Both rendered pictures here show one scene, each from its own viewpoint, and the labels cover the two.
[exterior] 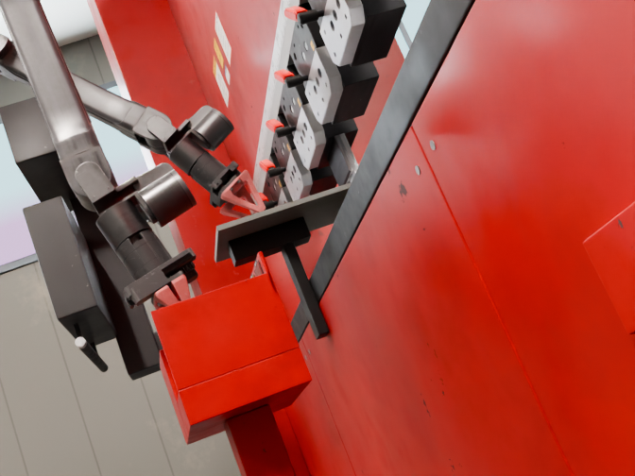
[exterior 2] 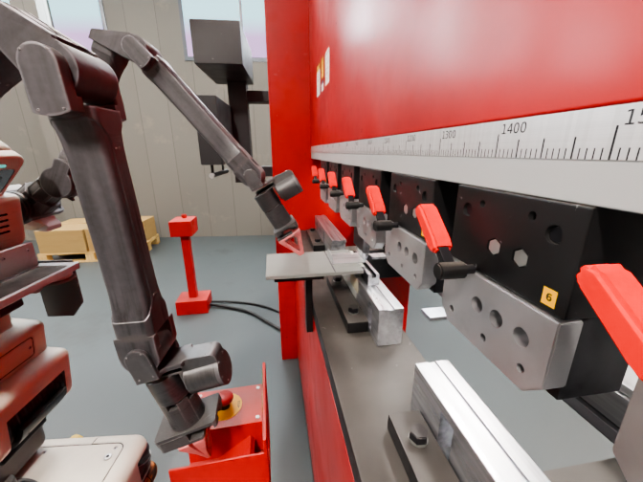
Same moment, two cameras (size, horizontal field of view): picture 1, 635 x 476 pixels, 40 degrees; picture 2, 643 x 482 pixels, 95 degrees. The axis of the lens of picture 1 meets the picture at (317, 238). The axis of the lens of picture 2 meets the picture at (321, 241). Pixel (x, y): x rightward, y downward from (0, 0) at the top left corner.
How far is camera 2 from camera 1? 106 cm
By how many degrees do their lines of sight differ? 32
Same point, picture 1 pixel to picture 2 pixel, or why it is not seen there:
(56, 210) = (210, 102)
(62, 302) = (205, 157)
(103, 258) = (236, 120)
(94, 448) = not seen: hidden behind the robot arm
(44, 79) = (108, 256)
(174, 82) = (295, 50)
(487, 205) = not seen: outside the picture
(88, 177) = (136, 364)
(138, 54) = (279, 20)
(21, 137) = (199, 46)
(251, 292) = (249, 464)
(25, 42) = (90, 208)
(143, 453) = not seen: hidden behind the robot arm
